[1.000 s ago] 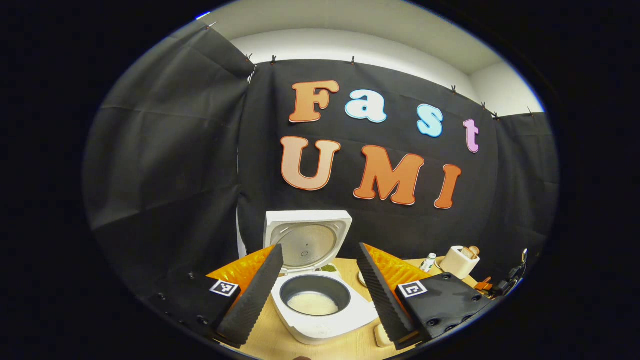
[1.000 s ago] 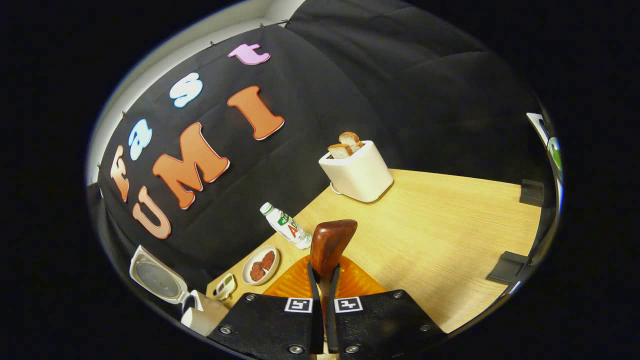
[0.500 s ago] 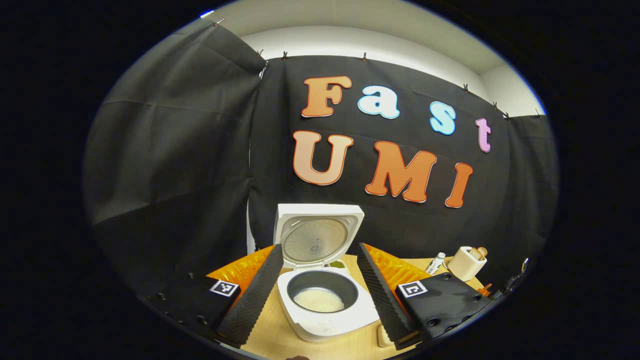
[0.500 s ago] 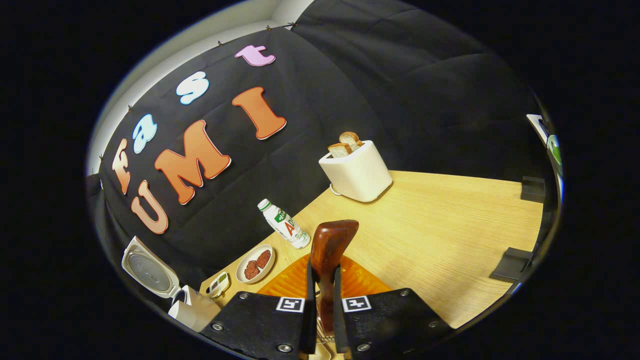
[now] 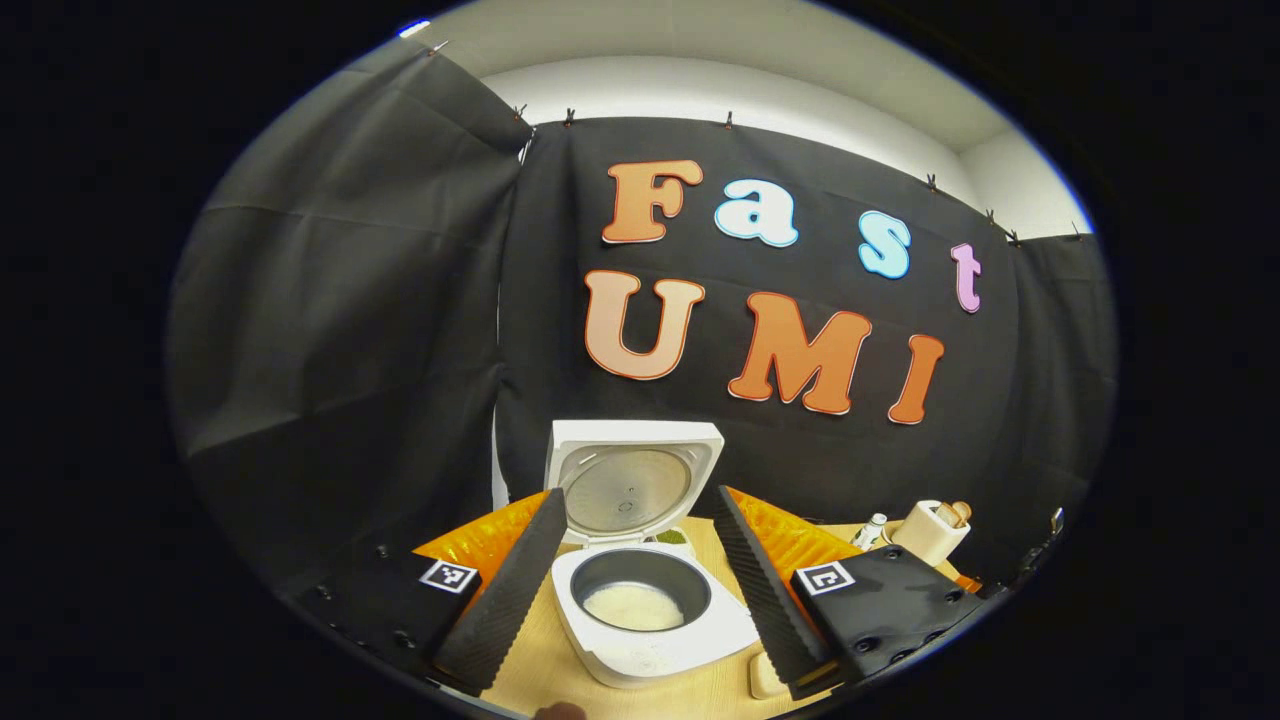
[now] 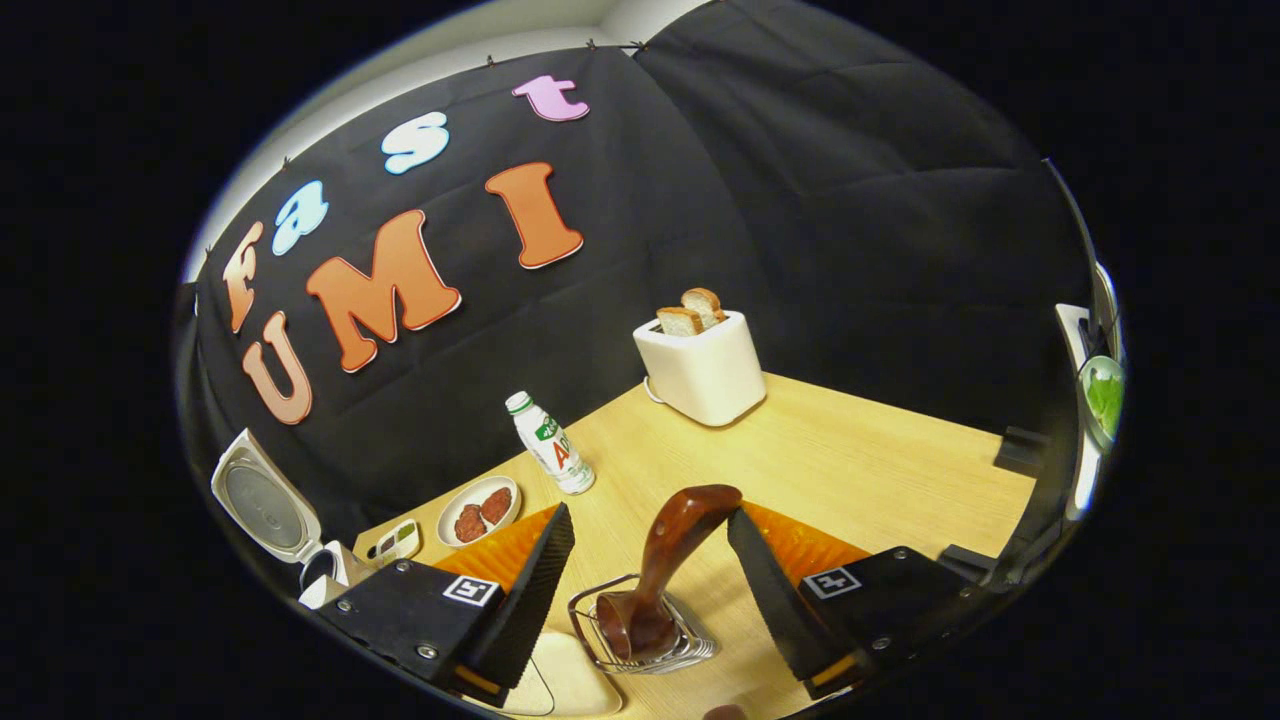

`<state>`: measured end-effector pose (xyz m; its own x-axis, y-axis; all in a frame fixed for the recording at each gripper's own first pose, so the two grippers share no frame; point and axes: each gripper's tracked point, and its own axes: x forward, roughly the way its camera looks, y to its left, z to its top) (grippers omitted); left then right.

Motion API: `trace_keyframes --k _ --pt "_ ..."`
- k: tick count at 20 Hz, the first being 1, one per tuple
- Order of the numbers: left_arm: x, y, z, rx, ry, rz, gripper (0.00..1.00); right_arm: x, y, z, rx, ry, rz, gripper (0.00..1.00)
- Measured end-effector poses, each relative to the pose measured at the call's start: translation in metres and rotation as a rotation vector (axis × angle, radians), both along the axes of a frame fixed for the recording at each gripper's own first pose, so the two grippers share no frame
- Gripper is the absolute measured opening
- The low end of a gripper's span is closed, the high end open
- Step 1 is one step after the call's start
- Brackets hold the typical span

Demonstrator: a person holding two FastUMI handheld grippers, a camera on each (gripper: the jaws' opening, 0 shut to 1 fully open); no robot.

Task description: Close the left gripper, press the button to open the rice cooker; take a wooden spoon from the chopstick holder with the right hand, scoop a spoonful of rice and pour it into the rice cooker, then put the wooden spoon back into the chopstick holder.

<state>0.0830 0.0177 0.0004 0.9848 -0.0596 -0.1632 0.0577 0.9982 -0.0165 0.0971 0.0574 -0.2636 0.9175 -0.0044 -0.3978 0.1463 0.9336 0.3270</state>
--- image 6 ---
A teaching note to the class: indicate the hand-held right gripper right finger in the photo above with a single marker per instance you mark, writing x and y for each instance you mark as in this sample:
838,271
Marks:
770,590

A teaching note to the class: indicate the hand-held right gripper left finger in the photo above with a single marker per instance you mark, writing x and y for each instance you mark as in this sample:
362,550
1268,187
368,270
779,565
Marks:
530,590

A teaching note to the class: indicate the brown wooden spoon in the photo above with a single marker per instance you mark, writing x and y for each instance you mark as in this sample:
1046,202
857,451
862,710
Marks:
675,540

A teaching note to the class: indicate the white rice cooker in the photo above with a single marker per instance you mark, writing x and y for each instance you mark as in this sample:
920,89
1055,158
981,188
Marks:
265,505

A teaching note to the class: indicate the red meat piece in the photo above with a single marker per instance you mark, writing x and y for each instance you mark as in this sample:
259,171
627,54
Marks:
469,524
496,505

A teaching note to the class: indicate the beige round plate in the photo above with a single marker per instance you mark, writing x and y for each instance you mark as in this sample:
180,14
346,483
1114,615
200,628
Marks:
505,482

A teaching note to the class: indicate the white green drink bottle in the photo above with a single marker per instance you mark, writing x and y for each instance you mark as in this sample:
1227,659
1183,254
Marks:
555,450

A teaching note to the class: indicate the divided dish of beans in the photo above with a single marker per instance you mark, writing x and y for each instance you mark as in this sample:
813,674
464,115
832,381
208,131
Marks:
395,542

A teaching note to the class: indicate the white toaster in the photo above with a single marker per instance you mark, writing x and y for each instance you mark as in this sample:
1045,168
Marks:
705,375

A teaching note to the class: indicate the small black block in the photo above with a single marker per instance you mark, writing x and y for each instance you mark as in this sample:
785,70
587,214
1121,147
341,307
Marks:
1020,452

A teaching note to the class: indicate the black backdrop cloth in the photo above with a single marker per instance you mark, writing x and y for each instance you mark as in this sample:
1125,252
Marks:
800,220

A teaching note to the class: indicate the white green stand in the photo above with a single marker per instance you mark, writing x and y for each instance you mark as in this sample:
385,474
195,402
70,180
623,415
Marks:
1100,395

